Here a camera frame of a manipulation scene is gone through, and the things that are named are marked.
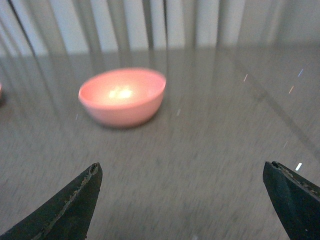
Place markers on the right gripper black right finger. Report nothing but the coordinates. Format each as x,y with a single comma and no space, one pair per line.
296,201

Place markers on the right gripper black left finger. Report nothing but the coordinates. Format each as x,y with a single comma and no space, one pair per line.
65,216

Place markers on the pink bowl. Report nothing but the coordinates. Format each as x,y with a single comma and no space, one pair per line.
124,97

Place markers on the pink plate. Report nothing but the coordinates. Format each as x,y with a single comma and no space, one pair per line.
1,90

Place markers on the white pleated curtain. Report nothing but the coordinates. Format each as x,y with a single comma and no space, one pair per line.
56,27

